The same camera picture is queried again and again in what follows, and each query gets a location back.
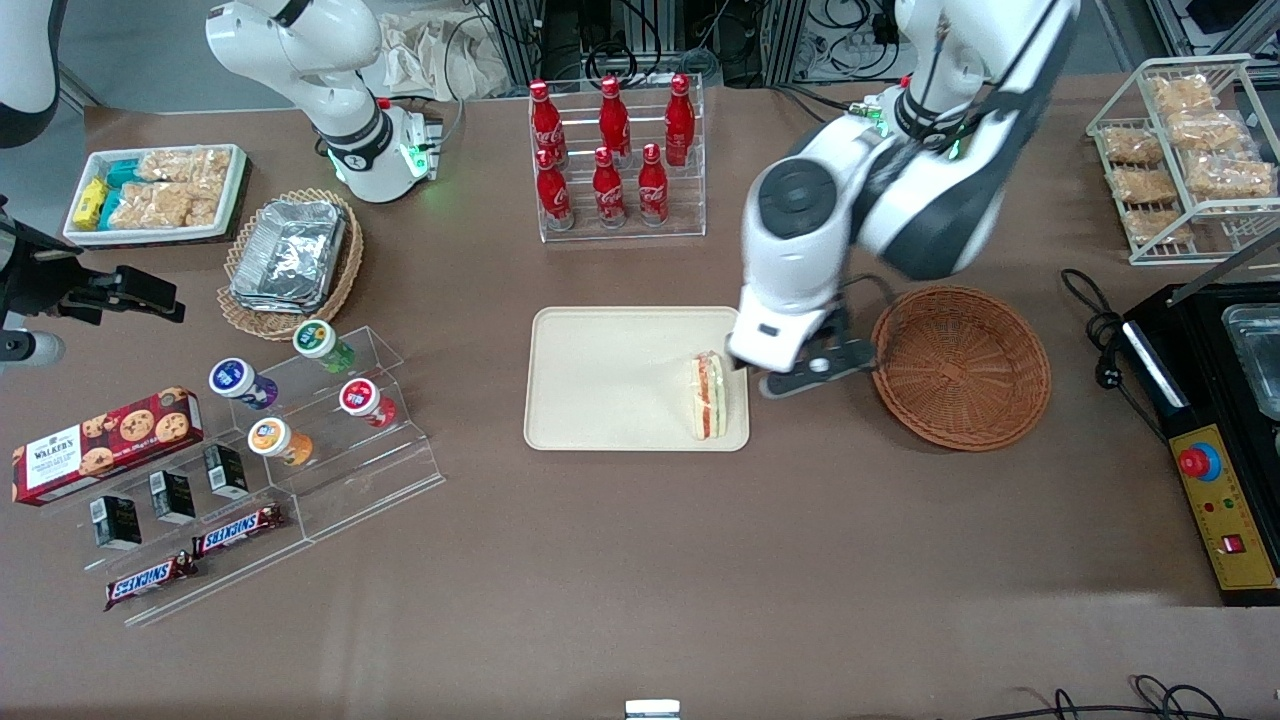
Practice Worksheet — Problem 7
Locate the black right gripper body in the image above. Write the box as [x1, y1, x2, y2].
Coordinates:
[0, 215, 83, 327]

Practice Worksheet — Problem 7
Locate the triangular sandwich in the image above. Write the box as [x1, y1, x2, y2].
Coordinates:
[686, 350, 730, 442]

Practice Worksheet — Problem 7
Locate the oval light wicker basket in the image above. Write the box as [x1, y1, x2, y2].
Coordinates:
[217, 188, 365, 342]

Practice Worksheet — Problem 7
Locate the beige plastic tray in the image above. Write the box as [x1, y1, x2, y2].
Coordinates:
[523, 306, 751, 453]

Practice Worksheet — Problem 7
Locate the white rectangular snack tray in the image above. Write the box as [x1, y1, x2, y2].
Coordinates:
[62, 144, 249, 247]

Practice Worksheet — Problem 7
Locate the round brown wicker basket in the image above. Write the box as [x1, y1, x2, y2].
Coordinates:
[868, 286, 1053, 453]

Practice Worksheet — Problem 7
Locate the clear bag of crackers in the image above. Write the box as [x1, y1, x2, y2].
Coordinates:
[138, 148, 232, 185]
[108, 182, 193, 230]
[186, 180, 227, 228]

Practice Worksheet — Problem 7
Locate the yellow snack packet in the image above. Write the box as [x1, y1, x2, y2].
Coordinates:
[72, 178, 110, 232]

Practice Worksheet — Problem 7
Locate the purple lidded cup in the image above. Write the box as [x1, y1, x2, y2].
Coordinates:
[208, 357, 280, 412]

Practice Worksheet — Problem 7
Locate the clear acrylic bottle rack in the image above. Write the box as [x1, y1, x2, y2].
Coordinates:
[528, 74, 707, 244]

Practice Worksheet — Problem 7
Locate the red Walkers cookie box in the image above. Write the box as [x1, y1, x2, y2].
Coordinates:
[12, 387, 205, 508]

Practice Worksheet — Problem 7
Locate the stack of foil trays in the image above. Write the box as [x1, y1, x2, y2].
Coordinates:
[229, 200, 348, 315]

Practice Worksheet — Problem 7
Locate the red cola bottle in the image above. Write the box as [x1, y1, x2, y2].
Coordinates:
[535, 148, 576, 232]
[664, 73, 697, 169]
[528, 80, 569, 169]
[598, 75, 633, 161]
[637, 143, 671, 227]
[592, 147, 629, 230]

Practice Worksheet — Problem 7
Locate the green lidded cup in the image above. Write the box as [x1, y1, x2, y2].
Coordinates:
[293, 319, 357, 375]

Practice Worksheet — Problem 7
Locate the orange lidded cup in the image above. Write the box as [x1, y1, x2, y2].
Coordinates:
[247, 417, 315, 469]

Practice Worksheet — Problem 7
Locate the small black carton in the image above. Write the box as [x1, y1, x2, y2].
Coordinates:
[202, 444, 250, 502]
[90, 495, 144, 552]
[148, 470, 198, 526]

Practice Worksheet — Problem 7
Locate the red lidded cup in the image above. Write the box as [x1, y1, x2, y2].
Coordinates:
[338, 378, 399, 430]

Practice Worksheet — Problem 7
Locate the Snickers chocolate bar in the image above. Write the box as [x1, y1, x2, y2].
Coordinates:
[192, 503, 287, 559]
[104, 553, 199, 612]

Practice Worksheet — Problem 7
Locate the clear acrylic stepped snack stand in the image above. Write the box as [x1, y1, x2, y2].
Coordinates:
[40, 440, 313, 629]

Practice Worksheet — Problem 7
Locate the clear acrylic stepped cup stand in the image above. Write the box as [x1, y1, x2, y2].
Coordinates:
[228, 325, 447, 543]

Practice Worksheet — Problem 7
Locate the bagged fried snack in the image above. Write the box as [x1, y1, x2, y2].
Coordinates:
[1150, 76, 1219, 117]
[1165, 112, 1248, 154]
[1122, 208, 1195, 247]
[1110, 167, 1181, 207]
[1100, 127, 1167, 167]
[1185, 155, 1277, 200]

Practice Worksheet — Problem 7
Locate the black countertop appliance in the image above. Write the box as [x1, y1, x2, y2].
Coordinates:
[1120, 283, 1280, 609]

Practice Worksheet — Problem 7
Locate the yellow control box red button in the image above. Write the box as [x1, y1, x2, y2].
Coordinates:
[1169, 424, 1280, 594]

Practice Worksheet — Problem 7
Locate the metal appliance pan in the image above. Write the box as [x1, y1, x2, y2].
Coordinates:
[1224, 305, 1280, 422]

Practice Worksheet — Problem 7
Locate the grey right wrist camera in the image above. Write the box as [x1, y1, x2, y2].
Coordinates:
[0, 332, 67, 367]

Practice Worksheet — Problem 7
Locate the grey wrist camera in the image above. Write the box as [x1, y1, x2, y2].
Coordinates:
[0, 332, 67, 367]
[757, 339, 879, 401]

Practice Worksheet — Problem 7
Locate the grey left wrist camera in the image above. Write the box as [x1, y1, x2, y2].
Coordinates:
[757, 339, 879, 401]

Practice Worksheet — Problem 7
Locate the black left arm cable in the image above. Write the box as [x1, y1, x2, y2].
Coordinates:
[840, 273, 898, 306]

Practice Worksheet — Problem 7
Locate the black background equipment frame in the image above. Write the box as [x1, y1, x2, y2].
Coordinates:
[478, 0, 903, 91]

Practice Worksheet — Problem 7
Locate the black power cable with plug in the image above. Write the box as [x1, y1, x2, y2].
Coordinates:
[1060, 268, 1172, 442]

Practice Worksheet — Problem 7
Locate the white wire rack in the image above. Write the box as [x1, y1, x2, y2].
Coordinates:
[1086, 55, 1280, 267]

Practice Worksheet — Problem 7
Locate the black cable at table edge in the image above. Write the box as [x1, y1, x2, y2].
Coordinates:
[940, 674, 1253, 720]

